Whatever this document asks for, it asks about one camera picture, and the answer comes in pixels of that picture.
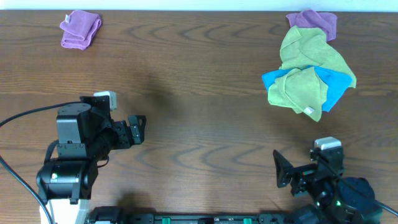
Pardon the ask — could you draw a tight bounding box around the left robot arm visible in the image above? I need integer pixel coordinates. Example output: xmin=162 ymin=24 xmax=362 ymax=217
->
xmin=36 ymin=91 xmax=147 ymax=223

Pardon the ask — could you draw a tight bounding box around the blue cloth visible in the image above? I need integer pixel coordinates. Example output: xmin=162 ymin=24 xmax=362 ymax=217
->
xmin=262 ymin=65 xmax=353 ymax=112

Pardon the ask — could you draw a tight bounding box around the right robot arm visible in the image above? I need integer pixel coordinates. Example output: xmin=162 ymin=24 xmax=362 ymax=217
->
xmin=273 ymin=146 xmax=382 ymax=224

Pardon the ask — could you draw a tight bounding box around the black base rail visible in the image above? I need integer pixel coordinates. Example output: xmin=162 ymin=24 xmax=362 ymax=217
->
xmin=85 ymin=207 xmax=302 ymax=224

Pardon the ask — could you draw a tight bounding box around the purple cloth at back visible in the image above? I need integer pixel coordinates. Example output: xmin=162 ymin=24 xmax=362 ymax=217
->
xmin=286 ymin=9 xmax=338 ymax=41

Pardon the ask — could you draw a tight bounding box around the small green cloth with label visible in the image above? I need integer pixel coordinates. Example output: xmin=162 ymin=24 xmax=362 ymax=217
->
xmin=263 ymin=67 xmax=328 ymax=122

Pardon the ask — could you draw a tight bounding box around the large green cloth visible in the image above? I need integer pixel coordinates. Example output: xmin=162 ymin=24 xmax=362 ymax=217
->
xmin=280 ymin=26 xmax=356 ymax=88

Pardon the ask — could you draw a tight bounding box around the purple microfiber cloth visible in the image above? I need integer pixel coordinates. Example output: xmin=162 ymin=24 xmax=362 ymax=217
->
xmin=60 ymin=10 xmax=102 ymax=50

